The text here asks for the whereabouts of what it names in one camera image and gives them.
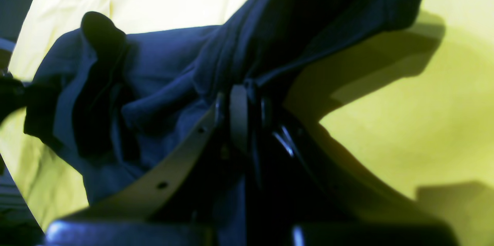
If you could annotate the right gripper white left finger image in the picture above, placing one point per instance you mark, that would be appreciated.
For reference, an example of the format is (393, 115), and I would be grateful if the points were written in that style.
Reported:
(189, 171)

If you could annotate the right gripper white right finger image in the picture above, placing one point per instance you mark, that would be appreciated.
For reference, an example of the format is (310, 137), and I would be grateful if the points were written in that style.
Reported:
(306, 197)

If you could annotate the dark navy T-shirt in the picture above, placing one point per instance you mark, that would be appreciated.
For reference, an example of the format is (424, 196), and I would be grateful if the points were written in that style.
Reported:
(114, 105)

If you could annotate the yellow table cloth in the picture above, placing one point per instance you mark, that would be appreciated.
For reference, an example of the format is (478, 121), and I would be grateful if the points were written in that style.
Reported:
(415, 107)

